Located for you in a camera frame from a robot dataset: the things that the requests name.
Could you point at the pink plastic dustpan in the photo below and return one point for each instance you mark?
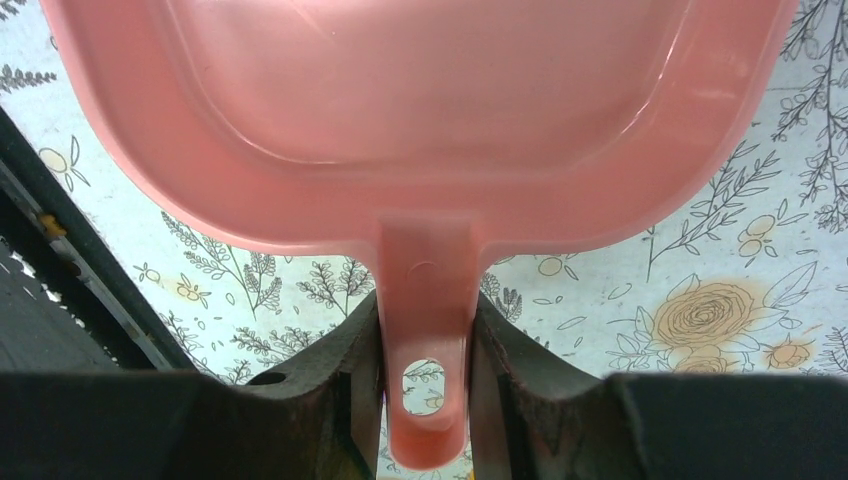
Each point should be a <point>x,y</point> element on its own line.
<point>425,139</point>

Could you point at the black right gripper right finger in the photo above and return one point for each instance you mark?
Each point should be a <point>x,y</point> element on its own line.
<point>534,416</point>

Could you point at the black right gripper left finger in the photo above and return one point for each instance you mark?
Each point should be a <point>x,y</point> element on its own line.
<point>316,415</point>

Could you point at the floral tablecloth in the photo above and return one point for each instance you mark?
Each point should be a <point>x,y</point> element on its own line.
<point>749,276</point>

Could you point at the black table edge rail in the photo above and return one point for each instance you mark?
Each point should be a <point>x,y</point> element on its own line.
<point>70,257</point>

